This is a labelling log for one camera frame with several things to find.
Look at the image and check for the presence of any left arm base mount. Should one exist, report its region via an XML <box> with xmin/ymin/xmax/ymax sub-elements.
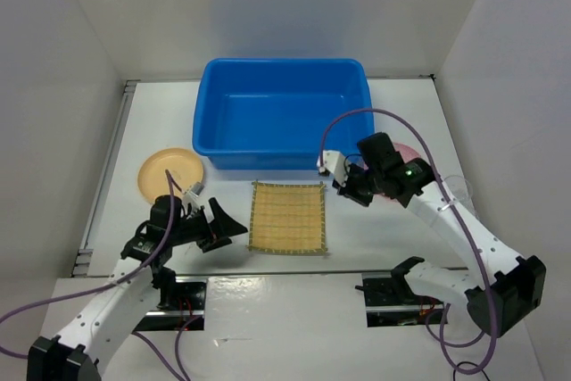
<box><xmin>135</xmin><ymin>277</ymin><xmax>207</xmax><ymax>332</ymax></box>

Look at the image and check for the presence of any clear plastic cup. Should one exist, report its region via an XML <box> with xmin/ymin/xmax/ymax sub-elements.
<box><xmin>443</xmin><ymin>175</ymin><xmax>472</xmax><ymax>208</ymax></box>

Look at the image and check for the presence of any aluminium table edge rail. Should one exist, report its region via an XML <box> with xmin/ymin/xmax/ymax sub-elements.
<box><xmin>70</xmin><ymin>79</ymin><xmax>139</xmax><ymax>277</ymax></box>

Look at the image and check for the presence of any blue plastic bin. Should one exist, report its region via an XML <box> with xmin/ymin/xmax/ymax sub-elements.
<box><xmin>193</xmin><ymin>58</ymin><xmax>375</xmax><ymax>170</ymax></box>

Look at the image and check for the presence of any bamboo placemat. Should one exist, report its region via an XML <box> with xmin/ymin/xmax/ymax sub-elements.
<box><xmin>247</xmin><ymin>181</ymin><xmax>327</xmax><ymax>256</ymax></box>

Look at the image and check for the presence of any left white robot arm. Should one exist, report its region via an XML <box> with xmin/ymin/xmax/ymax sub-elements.
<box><xmin>26</xmin><ymin>195</ymin><xmax>248</xmax><ymax>380</ymax></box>

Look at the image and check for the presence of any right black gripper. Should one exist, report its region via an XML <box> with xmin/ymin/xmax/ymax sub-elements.
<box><xmin>332</xmin><ymin>160</ymin><xmax>382</xmax><ymax>206</ymax></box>

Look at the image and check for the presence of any pink bowl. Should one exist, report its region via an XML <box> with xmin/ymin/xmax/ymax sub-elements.
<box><xmin>389</xmin><ymin>143</ymin><xmax>434</xmax><ymax>207</ymax></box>

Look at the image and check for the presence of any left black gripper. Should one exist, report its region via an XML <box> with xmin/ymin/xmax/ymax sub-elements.
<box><xmin>169</xmin><ymin>197</ymin><xmax>247</xmax><ymax>253</ymax></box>

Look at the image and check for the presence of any tan round plate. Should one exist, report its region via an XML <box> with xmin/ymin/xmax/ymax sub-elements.
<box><xmin>137</xmin><ymin>146</ymin><xmax>208</xmax><ymax>203</ymax></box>

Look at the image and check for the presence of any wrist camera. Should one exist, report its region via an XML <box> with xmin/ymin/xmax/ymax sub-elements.
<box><xmin>182</xmin><ymin>182</ymin><xmax>204</xmax><ymax>205</ymax></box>
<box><xmin>317</xmin><ymin>150</ymin><xmax>348</xmax><ymax>187</ymax></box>

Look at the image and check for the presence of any black cable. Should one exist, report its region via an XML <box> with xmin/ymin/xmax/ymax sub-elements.
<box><xmin>452</xmin><ymin>360</ymin><xmax>492</xmax><ymax>381</ymax></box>

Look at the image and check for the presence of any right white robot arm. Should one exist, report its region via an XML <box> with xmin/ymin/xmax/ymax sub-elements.
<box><xmin>319</xmin><ymin>132</ymin><xmax>546</xmax><ymax>336</ymax></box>

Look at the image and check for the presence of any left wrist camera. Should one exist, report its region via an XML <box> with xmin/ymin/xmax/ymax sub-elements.
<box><xmin>182</xmin><ymin>182</ymin><xmax>204</xmax><ymax>205</ymax></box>

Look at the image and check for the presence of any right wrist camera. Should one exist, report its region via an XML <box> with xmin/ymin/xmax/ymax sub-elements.
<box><xmin>317</xmin><ymin>150</ymin><xmax>348</xmax><ymax>187</ymax></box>

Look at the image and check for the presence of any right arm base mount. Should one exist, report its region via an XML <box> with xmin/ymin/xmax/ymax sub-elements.
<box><xmin>354</xmin><ymin>271</ymin><xmax>444</xmax><ymax>327</ymax></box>

